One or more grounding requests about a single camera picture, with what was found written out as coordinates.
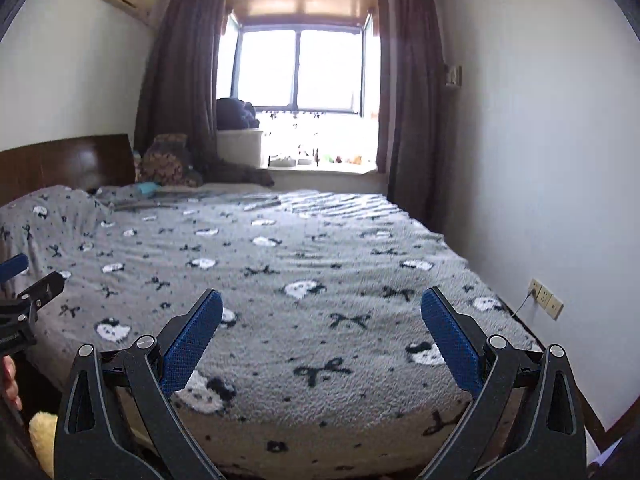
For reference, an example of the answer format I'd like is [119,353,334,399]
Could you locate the window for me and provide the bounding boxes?
[217,0,386,117]

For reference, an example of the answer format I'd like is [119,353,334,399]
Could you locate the person's left hand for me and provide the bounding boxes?
[0,355,23,411]

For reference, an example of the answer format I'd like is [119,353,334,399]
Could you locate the white plug cable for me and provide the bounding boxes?
[510,285,540,318]

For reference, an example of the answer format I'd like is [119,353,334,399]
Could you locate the yellow fleece clothing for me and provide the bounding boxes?
[28,411,57,478]

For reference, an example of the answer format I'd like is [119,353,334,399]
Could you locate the brown curtain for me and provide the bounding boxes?
[134,0,228,186]
[377,0,448,233]

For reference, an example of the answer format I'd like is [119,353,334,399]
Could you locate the dark wooden headboard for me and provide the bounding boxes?
[0,133,136,206]

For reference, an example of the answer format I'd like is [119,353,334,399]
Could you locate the beige wall outlet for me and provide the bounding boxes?
[529,277,565,320]

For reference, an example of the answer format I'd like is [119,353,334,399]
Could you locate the row of small windowsill items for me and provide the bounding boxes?
[267,145,366,167]

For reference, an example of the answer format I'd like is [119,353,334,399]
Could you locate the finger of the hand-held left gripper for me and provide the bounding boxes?
[16,270,66,311]
[0,253,29,282]

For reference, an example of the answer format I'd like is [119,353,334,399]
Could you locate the brown patterned cushion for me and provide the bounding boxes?
[136,132,203,187]

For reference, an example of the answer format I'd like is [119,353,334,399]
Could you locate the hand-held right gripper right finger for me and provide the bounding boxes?
[415,286,587,480]

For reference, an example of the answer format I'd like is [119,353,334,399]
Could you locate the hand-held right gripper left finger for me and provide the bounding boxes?
[54,288,224,480]

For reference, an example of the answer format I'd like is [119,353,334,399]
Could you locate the dark blue clothing pile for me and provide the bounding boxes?
[216,97,261,131]

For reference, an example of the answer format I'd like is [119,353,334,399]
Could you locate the grey printed blanket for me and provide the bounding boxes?
[0,184,546,476]

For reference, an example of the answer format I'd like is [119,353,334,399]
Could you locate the white storage box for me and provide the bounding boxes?
[216,127,264,168]

